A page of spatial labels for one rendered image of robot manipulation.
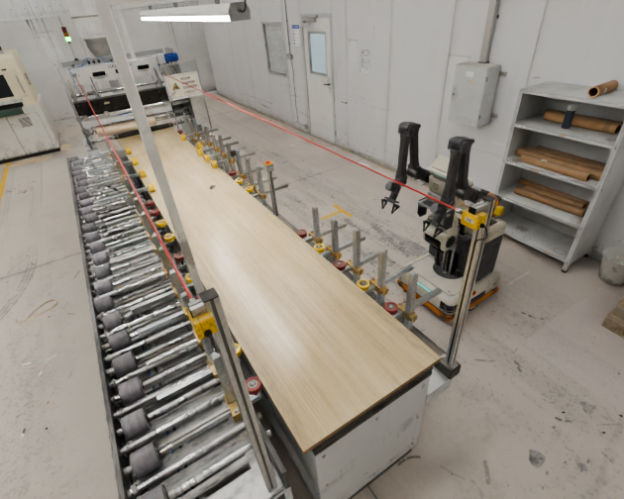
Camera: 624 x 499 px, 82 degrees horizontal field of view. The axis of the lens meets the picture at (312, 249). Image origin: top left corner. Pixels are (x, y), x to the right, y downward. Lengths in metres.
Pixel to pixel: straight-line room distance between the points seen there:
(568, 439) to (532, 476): 0.38
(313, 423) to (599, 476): 1.83
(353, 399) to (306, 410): 0.21
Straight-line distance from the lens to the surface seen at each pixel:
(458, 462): 2.69
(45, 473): 3.23
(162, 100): 6.07
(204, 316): 0.92
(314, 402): 1.74
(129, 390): 2.13
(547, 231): 4.59
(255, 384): 1.83
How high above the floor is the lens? 2.38
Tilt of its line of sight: 35 degrees down
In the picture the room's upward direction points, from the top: 5 degrees counter-clockwise
